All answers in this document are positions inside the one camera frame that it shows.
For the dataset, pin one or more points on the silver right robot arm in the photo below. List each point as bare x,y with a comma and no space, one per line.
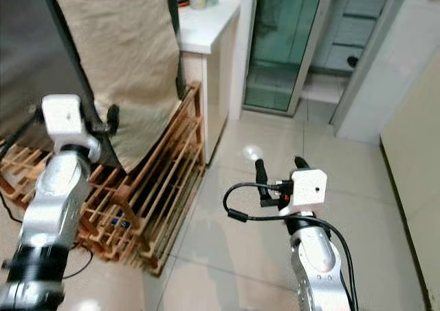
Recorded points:
316,256

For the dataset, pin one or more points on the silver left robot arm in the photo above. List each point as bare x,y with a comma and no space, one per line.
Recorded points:
51,208

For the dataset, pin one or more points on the fridge door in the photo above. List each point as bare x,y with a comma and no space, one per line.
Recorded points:
34,43

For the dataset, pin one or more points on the beige cloth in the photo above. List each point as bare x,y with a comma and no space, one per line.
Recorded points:
130,56

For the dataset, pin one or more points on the wooden slatted rack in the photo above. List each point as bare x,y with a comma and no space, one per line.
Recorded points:
165,187

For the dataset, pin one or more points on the beige tall cabinet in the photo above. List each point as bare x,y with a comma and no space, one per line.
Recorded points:
416,153

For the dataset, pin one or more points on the green glass sliding door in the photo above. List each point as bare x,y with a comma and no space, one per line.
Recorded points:
282,43

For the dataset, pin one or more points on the white counter cabinet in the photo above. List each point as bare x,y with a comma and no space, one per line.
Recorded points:
206,32

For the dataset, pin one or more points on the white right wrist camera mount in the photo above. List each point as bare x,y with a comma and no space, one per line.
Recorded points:
308,188

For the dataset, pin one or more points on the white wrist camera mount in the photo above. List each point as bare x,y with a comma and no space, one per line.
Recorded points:
308,188
62,115

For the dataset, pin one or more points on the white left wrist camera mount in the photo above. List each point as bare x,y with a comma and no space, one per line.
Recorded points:
62,115

